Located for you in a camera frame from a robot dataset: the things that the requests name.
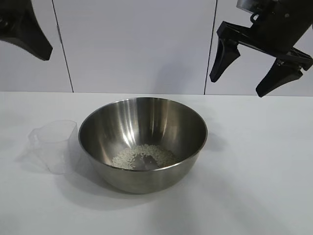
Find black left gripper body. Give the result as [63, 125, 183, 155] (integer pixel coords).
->
[0, 0, 28, 24]

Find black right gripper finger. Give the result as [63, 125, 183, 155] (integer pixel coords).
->
[209, 38, 241, 83]
[255, 58, 304, 98]

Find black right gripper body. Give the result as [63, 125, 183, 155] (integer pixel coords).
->
[217, 0, 313, 72]

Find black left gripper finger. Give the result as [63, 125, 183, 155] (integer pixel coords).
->
[0, 0, 53, 62]

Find stainless steel mixing bowl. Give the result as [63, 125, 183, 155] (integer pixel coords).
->
[78, 97, 209, 194]

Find clear plastic measuring cup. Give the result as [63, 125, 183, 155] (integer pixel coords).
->
[16, 119, 80, 177]

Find white rice grains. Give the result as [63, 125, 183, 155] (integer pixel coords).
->
[111, 143, 181, 170]

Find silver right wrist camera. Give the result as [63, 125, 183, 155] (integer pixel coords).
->
[236, 0, 258, 12]

